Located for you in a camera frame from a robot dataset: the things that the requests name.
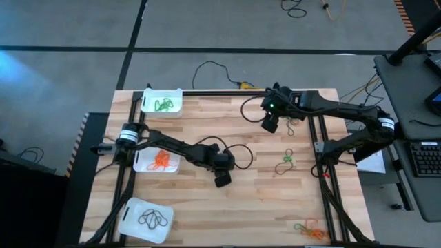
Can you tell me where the thin black cable bundle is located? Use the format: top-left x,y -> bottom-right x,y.
344,72 -> 389,114

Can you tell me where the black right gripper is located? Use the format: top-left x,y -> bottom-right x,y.
261,86 -> 300,134

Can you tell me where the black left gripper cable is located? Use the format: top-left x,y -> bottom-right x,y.
195,136 -> 254,170

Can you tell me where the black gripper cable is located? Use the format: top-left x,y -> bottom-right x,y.
240,95 -> 268,124
195,136 -> 254,170

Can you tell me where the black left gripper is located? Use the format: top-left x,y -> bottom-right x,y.
206,144 -> 236,189

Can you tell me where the black keyboard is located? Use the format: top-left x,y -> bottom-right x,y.
409,141 -> 441,178

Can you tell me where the grey desk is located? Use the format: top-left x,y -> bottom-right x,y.
373,53 -> 441,223

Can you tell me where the yellow floor cable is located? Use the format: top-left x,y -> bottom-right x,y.
322,0 -> 347,21

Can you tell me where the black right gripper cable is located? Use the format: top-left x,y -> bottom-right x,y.
240,95 -> 268,124

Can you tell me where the black panel with hazard stripes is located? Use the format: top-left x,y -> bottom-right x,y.
394,0 -> 441,37

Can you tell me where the dark furniture block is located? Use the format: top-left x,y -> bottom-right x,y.
0,139 -> 68,248

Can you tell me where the black round pole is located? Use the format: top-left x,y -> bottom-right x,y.
387,10 -> 441,66

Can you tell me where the thin black floor cable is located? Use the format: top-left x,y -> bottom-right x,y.
15,147 -> 45,165

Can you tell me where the thin yellow cable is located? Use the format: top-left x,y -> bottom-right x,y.
340,76 -> 382,112

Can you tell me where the white plastic basket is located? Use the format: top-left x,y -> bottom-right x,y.
132,147 -> 182,174
140,87 -> 184,119
117,197 -> 176,245

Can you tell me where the white paper sheet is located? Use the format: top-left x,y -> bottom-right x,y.
356,149 -> 387,174

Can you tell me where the black aluminium table frame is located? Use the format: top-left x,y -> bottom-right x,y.
77,89 -> 378,248

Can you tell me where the black coiled floor cable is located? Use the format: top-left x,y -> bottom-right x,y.
280,0 -> 307,19

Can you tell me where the short black desk cable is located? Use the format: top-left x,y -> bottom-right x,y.
409,119 -> 441,127

